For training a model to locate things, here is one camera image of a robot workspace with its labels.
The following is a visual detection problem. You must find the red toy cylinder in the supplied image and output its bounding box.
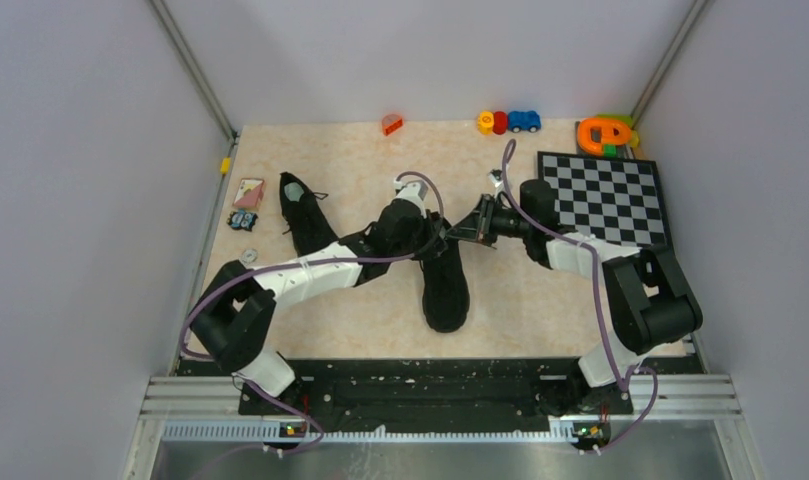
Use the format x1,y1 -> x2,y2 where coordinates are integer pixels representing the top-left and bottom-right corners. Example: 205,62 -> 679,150
493,111 -> 508,135

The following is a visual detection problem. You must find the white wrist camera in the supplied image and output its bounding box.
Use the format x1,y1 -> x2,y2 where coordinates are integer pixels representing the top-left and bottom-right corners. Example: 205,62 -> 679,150
488,169 -> 505,192
394,180 -> 429,218

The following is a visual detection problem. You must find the orange toy brick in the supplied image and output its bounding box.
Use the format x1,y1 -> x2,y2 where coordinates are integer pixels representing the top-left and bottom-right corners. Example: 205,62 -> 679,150
381,114 -> 404,136

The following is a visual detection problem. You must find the black white checkerboard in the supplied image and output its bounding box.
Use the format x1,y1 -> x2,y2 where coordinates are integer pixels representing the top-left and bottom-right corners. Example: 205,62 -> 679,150
537,152 -> 673,248

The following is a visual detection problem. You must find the yellow toy cylinder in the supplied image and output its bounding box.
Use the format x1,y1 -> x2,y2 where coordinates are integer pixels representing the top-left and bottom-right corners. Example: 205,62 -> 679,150
476,111 -> 495,135

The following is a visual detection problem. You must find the purple cable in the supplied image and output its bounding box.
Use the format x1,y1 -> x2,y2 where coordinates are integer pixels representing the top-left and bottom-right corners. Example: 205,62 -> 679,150
178,170 -> 446,458
501,139 -> 659,455

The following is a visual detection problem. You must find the black shoe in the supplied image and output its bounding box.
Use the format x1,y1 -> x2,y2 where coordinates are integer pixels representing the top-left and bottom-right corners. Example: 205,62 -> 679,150
420,239 -> 470,333
279,172 -> 339,256

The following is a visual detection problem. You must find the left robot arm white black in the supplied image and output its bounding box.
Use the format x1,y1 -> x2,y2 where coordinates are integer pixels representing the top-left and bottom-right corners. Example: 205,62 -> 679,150
188,199 -> 446,414

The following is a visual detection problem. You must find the pink triangle card box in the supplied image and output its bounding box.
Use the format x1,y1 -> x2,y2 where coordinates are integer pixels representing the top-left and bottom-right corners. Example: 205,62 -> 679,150
232,178 -> 266,211

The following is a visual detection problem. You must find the blue toy car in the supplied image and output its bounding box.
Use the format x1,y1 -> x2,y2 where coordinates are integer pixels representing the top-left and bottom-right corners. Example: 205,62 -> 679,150
507,110 -> 542,133

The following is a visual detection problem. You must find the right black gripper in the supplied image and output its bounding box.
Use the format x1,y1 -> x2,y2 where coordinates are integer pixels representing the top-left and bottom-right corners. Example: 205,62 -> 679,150
446,194 -> 532,246

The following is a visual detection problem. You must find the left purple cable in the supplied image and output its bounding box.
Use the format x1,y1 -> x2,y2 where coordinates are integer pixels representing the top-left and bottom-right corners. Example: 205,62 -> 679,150
178,170 -> 446,458

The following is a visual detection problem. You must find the orange ring toy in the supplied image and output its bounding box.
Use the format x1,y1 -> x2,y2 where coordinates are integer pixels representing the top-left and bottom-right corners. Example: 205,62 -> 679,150
575,117 -> 638,158

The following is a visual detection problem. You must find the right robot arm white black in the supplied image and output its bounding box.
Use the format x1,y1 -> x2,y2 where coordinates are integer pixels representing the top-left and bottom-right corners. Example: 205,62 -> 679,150
448,179 -> 703,412

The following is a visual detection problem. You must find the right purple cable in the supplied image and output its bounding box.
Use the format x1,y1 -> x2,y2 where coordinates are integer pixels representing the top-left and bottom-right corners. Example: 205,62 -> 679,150
501,139 -> 659,455

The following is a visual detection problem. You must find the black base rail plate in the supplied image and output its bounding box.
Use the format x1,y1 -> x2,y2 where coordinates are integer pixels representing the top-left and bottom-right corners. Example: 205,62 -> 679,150
175,356 -> 707,439

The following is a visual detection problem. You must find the small blue black toy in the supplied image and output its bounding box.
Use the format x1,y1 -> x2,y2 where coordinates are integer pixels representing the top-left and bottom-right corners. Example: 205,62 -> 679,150
226,209 -> 258,232

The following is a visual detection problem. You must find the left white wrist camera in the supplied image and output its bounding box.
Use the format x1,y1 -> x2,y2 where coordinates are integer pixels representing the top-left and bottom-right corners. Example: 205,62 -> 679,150
394,180 -> 429,218

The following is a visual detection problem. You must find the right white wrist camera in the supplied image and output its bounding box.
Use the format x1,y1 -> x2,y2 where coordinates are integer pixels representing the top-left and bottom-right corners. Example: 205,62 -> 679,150
488,169 -> 505,192

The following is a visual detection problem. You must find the small round metal disc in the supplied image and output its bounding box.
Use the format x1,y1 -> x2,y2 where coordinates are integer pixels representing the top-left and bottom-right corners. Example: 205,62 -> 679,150
240,249 -> 258,265

